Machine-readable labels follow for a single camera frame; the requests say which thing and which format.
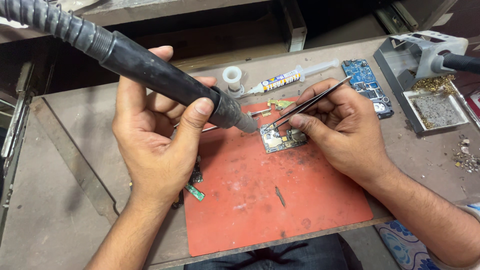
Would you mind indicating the grey metal shelf frame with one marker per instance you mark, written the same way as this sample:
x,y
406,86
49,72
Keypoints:
x,y
296,26

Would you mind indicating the flux paste syringe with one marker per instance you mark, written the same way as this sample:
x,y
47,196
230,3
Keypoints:
x,y
285,77

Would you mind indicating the grey metal side rail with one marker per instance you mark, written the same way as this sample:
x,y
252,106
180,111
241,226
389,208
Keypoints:
x,y
15,123

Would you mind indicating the person's blue jeans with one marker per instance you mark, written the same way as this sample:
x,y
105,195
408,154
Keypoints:
x,y
300,255

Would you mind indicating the pile of scrap metal bits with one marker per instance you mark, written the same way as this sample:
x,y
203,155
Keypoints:
x,y
467,157

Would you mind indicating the person's right hand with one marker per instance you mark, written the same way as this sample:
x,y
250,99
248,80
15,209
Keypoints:
x,y
348,131

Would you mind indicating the small gold green board piece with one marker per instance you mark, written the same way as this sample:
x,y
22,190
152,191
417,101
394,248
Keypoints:
x,y
281,104

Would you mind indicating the grey metal soldering iron stand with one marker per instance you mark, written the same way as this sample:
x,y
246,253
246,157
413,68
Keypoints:
x,y
397,63

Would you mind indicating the person's left hand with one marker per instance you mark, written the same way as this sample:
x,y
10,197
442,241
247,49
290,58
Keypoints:
x,y
150,150

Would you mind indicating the silver pointed tweezers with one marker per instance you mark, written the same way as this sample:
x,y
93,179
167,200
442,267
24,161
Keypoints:
x,y
332,89

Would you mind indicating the grey cleaning sponge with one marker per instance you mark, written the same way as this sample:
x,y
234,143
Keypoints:
x,y
437,110

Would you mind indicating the brass wool tip cleaner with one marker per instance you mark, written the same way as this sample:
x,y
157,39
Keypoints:
x,y
435,83

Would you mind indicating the blue circuit board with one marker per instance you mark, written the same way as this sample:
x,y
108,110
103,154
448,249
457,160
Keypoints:
x,y
362,77

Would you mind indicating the white plastic spool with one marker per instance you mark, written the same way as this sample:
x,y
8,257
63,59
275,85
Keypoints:
x,y
232,75

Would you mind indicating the silver metal tweezers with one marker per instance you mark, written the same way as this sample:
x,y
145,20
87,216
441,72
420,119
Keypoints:
x,y
260,111

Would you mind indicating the small black circuit board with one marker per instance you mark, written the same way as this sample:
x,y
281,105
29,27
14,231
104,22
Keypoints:
x,y
195,175

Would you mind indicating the phone motherboard with metal shields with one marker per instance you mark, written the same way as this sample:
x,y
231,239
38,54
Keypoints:
x,y
279,144

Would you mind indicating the flat metal strip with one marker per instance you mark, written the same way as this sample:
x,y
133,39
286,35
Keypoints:
x,y
71,157

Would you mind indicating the red silicone work mat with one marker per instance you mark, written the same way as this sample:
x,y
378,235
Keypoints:
x,y
262,195

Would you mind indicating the small green circuit strip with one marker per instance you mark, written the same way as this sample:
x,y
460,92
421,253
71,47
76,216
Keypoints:
x,y
195,192

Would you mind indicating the blue floral cushion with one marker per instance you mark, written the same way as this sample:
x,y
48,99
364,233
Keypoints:
x,y
401,243

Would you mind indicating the small black component piece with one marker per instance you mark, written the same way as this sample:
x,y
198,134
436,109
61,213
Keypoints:
x,y
178,200

